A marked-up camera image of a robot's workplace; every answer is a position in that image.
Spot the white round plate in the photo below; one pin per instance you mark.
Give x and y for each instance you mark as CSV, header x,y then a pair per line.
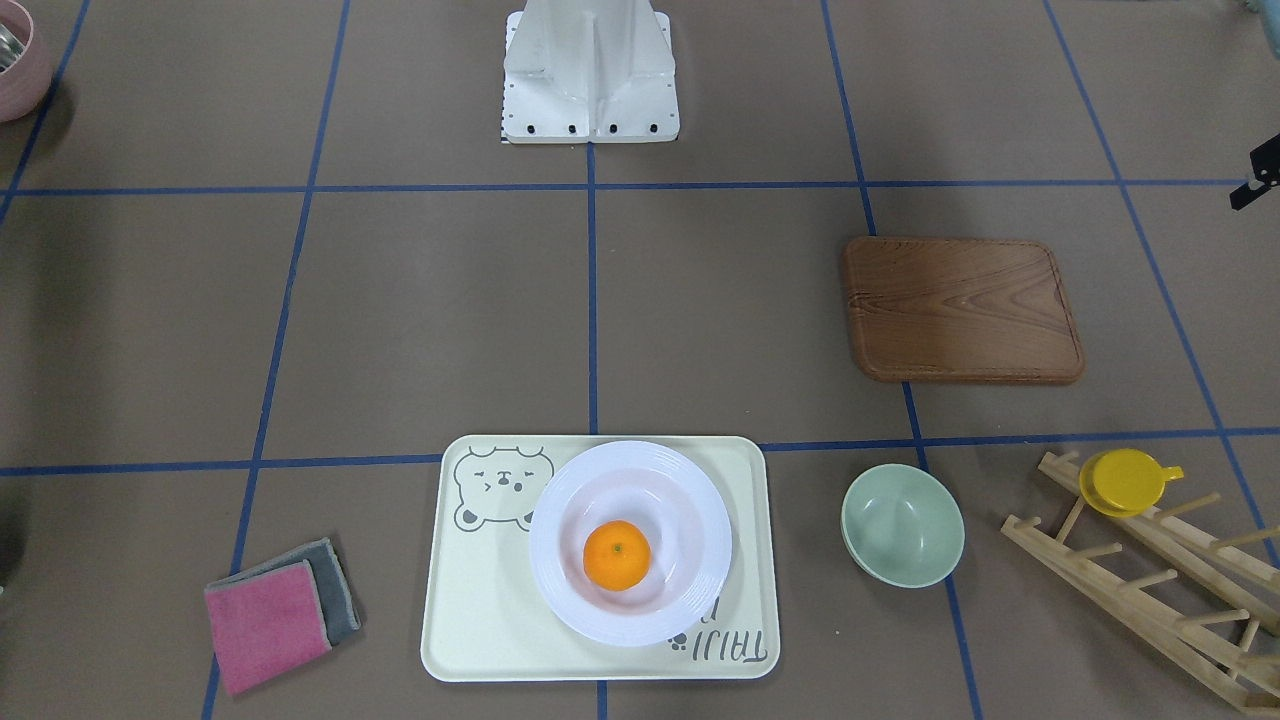
x,y
678,512

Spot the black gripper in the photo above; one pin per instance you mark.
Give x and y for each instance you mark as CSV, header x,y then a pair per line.
x,y
1263,180

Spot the brown wooden cutting board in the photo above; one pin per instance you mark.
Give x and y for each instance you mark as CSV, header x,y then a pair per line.
x,y
959,310

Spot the orange fruit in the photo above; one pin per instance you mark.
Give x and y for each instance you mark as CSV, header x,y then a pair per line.
x,y
617,556

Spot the wooden dish drying rack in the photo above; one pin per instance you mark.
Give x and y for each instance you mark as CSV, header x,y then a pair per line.
x,y
1204,611

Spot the green ceramic bowl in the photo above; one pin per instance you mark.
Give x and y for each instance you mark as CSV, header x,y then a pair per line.
x,y
901,526

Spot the yellow mug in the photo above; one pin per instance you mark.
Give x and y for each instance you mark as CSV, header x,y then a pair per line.
x,y
1125,482

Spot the pink bowl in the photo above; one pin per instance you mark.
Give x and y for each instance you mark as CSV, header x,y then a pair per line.
x,y
27,64

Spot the pink and grey cloth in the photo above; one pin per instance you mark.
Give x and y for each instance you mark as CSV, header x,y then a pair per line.
x,y
280,615

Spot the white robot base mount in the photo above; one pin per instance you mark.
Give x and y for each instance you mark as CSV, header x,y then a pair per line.
x,y
589,72

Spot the cream bear serving tray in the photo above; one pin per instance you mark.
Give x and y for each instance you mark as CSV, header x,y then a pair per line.
x,y
485,621

